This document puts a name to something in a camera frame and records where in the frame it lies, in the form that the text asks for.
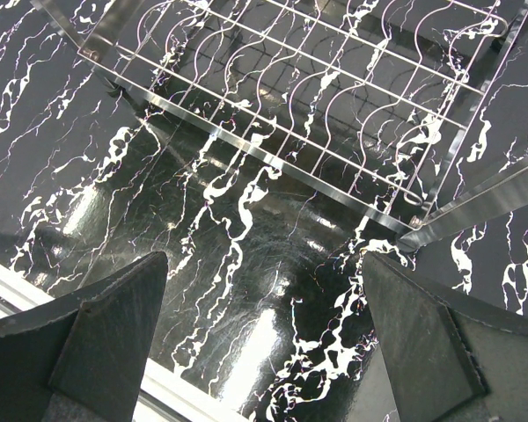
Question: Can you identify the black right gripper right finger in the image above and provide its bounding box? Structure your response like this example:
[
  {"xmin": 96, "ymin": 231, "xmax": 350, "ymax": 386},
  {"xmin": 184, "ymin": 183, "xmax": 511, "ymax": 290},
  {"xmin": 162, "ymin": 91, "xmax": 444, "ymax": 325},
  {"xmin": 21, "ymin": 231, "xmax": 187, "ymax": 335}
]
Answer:
[{"xmin": 362, "ymin": 252, "xmax": 528, "ymax": 421}]

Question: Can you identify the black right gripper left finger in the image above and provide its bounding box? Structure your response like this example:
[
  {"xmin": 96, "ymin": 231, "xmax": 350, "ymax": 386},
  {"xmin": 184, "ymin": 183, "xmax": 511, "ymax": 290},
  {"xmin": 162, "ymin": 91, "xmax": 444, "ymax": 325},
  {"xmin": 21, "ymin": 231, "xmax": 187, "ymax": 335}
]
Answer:
[{"xmin": 0, "ymin": 251, "xmax": 168, "ymax": 421}]

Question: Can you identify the stainless steel dish rack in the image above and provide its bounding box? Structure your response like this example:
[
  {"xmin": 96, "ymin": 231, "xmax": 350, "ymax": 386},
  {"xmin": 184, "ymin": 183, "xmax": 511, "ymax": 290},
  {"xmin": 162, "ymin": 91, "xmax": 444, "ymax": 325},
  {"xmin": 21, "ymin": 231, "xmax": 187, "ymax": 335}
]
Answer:
[{"xmin": 35, "ymin": 1, "xmax": 528, "ymax": 251}]

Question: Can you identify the aluminium frame rail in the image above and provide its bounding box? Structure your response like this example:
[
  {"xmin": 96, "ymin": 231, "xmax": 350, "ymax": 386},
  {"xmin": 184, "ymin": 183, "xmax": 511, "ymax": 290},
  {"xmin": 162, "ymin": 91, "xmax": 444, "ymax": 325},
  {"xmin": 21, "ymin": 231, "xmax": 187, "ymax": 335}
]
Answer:
[{"xmin": 0, "ymin": 251, "xmax": 239, "ymax": 421}]

